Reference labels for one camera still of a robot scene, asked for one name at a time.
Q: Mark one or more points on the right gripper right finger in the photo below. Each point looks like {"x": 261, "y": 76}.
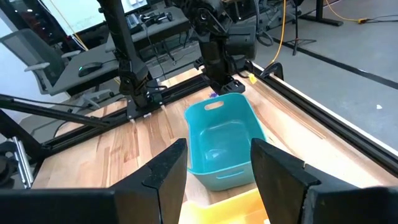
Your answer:
{"x": 311, "y": 205}

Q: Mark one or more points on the black computer mouse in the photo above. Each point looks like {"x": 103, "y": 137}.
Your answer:
{"x": 90, "y": 68}

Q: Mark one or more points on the black table clamp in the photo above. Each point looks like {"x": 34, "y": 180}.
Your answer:
{"x": 273, "y": 70}

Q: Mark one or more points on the black desk foot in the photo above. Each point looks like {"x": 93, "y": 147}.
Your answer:
{"x": 323, "y": 20}

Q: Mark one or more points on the black hand tool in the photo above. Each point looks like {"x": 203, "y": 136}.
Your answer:
{"x": 155, "y": 17}

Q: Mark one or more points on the black tripod stand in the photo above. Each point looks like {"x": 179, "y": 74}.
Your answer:
{"x": 295, "y": 28}

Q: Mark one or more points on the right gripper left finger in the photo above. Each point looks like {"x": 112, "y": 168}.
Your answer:
{"x": 93, "y": 208}

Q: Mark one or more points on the yellow label tag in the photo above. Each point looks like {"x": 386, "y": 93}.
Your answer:
{"x": 252, "y": 79}

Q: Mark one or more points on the grey mesh office chair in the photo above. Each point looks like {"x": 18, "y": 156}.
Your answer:
{"x": 31, "y": 49}

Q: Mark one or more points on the small white paper scrap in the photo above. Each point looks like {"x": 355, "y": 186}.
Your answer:
{"x": 379, "y": 106}

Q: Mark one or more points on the orange plastic basket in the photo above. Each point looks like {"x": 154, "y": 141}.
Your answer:
{"x": 224, "y": 208}

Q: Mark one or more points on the grey office desk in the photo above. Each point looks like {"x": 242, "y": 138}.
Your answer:
{"x": 155, "y": 31}

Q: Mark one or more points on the teal plastic basket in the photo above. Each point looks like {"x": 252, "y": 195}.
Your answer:
{"x": 217, "y": 140}

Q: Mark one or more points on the black aluminium table frame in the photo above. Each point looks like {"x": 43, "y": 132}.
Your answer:
{"x": 342, "y": 129}

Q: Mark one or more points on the white lit monitor screen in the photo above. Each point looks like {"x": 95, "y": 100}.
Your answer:
{"x": 87, "y": 12}

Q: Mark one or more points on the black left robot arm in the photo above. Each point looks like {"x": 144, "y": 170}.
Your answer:
{"x": 130, "y": 68}

